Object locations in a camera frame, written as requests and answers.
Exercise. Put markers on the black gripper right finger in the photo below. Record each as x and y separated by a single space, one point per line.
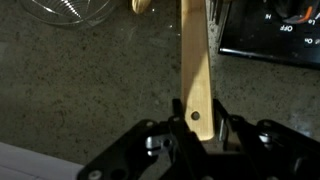
266 146

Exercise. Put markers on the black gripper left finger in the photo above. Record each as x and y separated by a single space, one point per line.
133 153

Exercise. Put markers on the wooden spoon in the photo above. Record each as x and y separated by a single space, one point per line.
140 6

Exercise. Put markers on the wooden spatula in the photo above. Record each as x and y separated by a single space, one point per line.
196 73

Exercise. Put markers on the black electric stove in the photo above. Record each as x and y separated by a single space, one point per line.
253 43

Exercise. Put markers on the clear glass bowl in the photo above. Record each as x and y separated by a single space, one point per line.
66 13

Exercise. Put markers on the black stove knob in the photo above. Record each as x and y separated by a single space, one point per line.
296 11

